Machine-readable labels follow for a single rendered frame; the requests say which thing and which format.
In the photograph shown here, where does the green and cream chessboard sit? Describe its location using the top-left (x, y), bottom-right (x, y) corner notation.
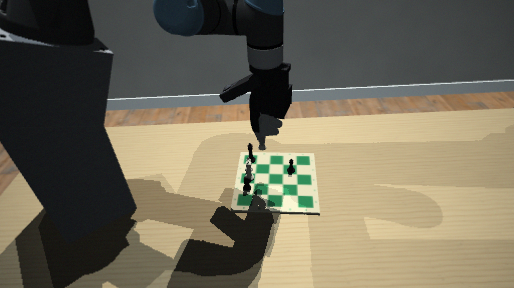
top-left (231, 152), bottom-right (320, 214)

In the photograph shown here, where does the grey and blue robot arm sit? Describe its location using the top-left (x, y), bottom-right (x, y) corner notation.
top-left (0, 0), bottom-right (284, 103)

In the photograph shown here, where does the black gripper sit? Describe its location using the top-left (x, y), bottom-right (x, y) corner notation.
top-left (249, 62), bottom-right (292, 146)

